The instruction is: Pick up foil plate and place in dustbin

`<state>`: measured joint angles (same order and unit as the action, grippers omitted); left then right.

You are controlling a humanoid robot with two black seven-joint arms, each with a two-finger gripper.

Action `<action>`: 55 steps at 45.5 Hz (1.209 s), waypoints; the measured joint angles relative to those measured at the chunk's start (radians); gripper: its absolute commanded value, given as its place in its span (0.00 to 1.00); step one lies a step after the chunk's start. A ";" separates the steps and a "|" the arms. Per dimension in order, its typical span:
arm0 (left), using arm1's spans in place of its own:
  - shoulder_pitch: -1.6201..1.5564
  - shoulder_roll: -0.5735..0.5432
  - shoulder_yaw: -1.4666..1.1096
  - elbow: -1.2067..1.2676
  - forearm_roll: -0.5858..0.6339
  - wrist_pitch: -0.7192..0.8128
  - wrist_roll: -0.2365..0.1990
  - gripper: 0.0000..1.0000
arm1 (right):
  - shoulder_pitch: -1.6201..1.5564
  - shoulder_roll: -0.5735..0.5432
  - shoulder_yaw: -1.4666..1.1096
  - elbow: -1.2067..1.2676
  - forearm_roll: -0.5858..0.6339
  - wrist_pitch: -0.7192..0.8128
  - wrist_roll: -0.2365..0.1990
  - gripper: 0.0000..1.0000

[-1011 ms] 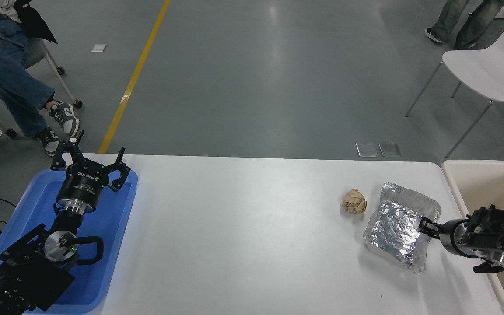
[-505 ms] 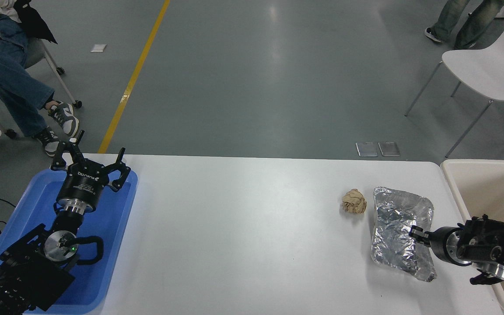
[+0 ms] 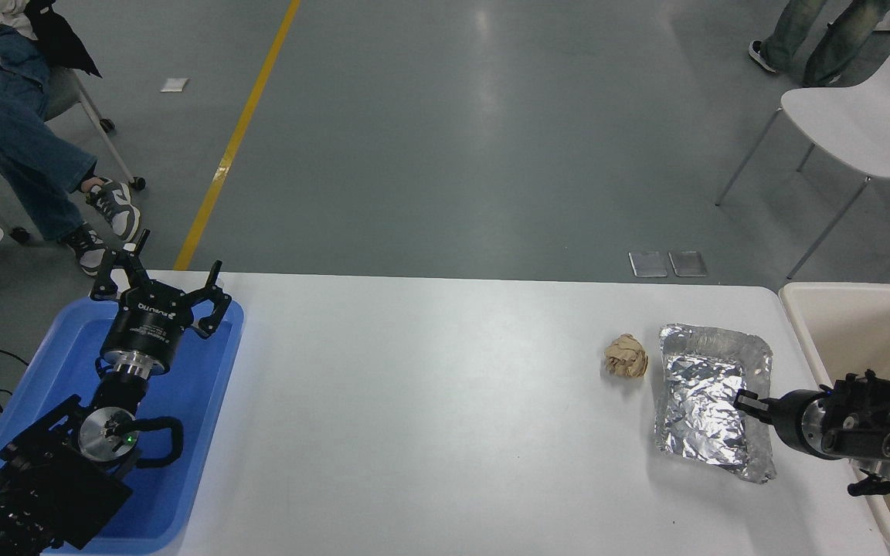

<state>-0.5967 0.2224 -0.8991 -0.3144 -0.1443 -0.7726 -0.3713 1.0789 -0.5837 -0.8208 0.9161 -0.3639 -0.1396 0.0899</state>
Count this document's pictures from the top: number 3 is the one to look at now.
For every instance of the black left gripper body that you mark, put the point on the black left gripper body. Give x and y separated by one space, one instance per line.
144 324

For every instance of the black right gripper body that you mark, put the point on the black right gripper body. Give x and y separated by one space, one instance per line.
789 421

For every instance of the silver foil plate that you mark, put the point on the silver foil plate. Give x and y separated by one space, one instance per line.
700 401

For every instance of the silver floor plate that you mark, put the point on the silver floor plate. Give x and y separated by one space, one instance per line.
647 263
687 262

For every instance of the large pale plastic bin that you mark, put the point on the large pale plastic bin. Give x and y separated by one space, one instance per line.
847 332

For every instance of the blue plastic tray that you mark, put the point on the blue plastic tray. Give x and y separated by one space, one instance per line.
190 432

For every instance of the crumpled tan paper ball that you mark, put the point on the crumpled tan paper ball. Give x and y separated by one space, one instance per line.
626 357

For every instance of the seated person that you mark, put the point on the seated person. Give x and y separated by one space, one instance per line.
5 131

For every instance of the grey wheeled chair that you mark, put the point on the grey wheeled chair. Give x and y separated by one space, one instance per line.
66 89

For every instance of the white paper scrap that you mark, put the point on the white paper scrap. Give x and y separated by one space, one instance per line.
174 85

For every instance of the black jacket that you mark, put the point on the black jacket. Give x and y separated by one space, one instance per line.
59 38

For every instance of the white plastic chair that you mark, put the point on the white plastic chair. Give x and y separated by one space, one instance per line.
854 123

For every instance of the standing person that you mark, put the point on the standing person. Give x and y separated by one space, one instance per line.
796 38

